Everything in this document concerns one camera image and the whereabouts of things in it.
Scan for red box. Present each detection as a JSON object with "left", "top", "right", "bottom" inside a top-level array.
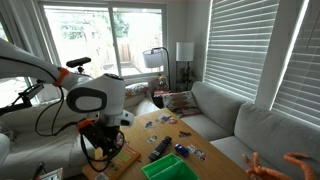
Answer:
[{"left": 153, "top": 89, "right": 171, "bottom": 98}]

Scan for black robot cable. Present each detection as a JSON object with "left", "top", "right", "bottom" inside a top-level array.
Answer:
[{"left": 34, "top": 85, "right": 126, "bottom": 173}]

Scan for green house plant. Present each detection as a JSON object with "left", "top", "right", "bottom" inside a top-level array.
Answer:
[{"left": 178, "top": 64, "right": 198, "bottom": 92}]

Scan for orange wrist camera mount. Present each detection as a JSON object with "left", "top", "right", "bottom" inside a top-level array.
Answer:
[{"left": 76, "top": 118, "right": 97, "bottom": 132}]

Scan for large sliding window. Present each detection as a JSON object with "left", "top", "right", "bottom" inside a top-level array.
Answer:
[{"left": 38, "top": 1, "right": 168, "bottom": 82}]

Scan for orange book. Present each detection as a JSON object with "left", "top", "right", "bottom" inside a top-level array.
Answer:
[{"left": 82, "top": 143, "right": 142, "bottom": 180}]

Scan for black camera on stand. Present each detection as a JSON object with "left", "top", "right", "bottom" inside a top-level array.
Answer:
[{"left": 65, "top": 56, "right": 93, "bottom": 75}]

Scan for small toy figure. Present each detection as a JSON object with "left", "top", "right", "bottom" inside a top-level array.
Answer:
[{"left": 156, "top": 74, "right": 169, "bottom": 91}]

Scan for narrow white window blind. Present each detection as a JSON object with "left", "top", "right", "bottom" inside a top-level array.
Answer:
[{"left": 271, "top": 0, "right": 320, "bottom": 127}]

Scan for dark blue figure sticker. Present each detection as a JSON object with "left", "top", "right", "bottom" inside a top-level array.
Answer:
[{"left": 144, "top": 120, "right": 156, "bottom": 130}]

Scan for brown cream patterned pillow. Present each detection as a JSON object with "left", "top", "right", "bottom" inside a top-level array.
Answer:
[{"left": 162, "top": 90, "right": 202, "bottom": 118}]

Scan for snowman sticker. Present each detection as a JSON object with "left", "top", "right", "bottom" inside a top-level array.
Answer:
[{"left": 155, "top": 113, "right": 178, "bottom": 125}]

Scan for small white sticker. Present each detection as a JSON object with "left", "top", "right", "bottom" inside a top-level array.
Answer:
[{"left": 185, "top": 143, "right": 197, "bottom": 154}]

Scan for red white figure sticker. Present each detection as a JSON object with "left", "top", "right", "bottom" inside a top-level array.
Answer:
[{"left": 194, "top": 148, "right": 208, "bottom": 162}]

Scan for grey sofa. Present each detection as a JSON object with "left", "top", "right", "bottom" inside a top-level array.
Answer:
[{"left": 181, "top": 80, "right": 320, "bottom": 180}]

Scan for floral pillow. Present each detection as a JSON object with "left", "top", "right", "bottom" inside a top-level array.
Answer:
[{"left": 124, "top": 82, "right": 150, "bottom": 100}]

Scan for white curtain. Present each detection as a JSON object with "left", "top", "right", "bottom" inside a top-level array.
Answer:
[{"left": 6, "top": 0, "right": 51, "bottom": 68}]

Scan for small round face sticker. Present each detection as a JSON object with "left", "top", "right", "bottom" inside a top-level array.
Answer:
[{"left": 146, "top": 134, "right": 159, "bottom": 144}]

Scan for white table lamp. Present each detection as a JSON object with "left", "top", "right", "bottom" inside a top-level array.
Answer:
[{"left": 175, "top": 41, "right": 195, "bottom": 93}]

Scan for green plastic bin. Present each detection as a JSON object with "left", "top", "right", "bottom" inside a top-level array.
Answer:
[{"left": 141, "top": 152, "right": 200, "bottom": 180}]

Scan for wide white window blind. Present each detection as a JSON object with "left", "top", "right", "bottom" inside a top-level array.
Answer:
[{"left": 203, "top": 0, "right": 280, "bottom": 101}]

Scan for black remote control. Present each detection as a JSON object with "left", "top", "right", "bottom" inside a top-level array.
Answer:
[{"left": 147, "top": 135, "right": 173, "bottom": 163}]

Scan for white couch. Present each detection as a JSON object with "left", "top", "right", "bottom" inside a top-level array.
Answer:
[{"left": 0, "top": 84, "right": 161, "bottom": 179}]

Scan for small dark sticker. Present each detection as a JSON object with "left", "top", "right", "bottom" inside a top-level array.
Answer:
[{"left": 178, "top": 130, "right": 193, "bottom": 138}]

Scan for blue toy car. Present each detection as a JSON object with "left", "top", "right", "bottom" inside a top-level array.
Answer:
[{"left": 174, "top": 143, "right": 190, "bottom": 158}]

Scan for orange octopus plush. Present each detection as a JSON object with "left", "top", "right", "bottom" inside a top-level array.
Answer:
[{"left": 241, "top": 151, "right": 319, "bottom": 180}]

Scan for Santa Claus sticker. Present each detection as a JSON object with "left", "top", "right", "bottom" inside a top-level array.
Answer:
[{"left": 115, "top": 133, "right": 126, "bottom": 148}]

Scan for arc lamp white shade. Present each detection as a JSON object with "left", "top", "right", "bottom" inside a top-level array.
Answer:
[{"left": 142, "top": 46, "right": 172, "bottom": 93}]

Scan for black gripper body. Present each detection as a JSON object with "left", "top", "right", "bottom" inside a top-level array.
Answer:
[{"left": 79, "top": 121, "right": 123, "bottom": 150}]

